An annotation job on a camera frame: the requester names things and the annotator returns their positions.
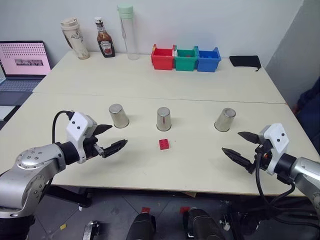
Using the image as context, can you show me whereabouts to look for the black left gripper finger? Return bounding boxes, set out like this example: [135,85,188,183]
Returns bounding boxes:
[100,139,129,159]
[93,124,114,137]

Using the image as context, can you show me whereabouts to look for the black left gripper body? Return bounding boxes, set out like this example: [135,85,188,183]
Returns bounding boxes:
[84,123,105,160]

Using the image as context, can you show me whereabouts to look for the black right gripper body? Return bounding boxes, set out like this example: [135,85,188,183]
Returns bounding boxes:
[254,138,275,171]

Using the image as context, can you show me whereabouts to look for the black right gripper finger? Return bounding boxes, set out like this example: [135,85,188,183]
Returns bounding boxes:
[237,131,262,145]
[221,147,256,175]

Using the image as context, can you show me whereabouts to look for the inverted steel cup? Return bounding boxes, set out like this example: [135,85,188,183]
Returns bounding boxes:
[156,107,173,132]
[214,107,237,133]
[108,103,130,129]

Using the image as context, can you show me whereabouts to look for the red toy brick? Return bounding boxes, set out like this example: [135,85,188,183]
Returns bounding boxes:
[158,137,171,151]

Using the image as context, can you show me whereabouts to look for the person in dark clothes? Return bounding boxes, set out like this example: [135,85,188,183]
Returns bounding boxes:
[291,76,320,151]

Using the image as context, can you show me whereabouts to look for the dark rounded robot foot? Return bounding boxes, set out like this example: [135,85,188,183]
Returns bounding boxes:
[125,212,157,240]
[183,207,227,240]

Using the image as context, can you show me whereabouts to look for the black cloth pouch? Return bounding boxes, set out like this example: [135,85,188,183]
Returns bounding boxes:
[229,55,262,72]

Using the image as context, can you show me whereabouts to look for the blue plastic bin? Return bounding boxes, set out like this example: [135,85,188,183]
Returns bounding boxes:
[196,46,222,73]

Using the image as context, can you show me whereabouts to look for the ketchup bottle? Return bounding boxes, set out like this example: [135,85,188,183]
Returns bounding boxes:
[94,16,116,59]

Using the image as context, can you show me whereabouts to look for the red plastic bin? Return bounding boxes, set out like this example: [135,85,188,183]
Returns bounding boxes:
[150,43,176,71]

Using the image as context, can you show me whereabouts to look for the beige travel tumbler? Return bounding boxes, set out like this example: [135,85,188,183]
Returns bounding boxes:
[59,16,90,60]

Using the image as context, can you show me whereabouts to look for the clear bottle with green lid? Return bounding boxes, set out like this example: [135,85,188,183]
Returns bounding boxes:
[117,3,140,61]

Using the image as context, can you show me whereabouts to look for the green plastic bin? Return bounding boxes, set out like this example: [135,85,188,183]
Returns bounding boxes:
[174,45,199,72]

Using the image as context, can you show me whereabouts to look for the open laptop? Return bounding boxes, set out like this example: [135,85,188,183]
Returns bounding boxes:
[0,40,52,93]

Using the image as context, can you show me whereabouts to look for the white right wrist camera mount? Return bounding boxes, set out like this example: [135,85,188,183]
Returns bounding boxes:
[258,123,290,175]

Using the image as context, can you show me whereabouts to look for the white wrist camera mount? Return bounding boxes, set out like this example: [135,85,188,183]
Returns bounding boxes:
[66,112,98,165]
[258,123,290,175]

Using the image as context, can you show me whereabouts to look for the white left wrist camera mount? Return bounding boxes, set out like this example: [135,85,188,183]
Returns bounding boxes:
[66,112,98,165]

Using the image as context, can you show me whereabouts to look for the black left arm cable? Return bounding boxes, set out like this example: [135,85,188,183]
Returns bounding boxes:
[51,110,75,145]

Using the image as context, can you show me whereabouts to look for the black table leg frame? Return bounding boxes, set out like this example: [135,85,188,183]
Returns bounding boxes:
[46,185,92,208]

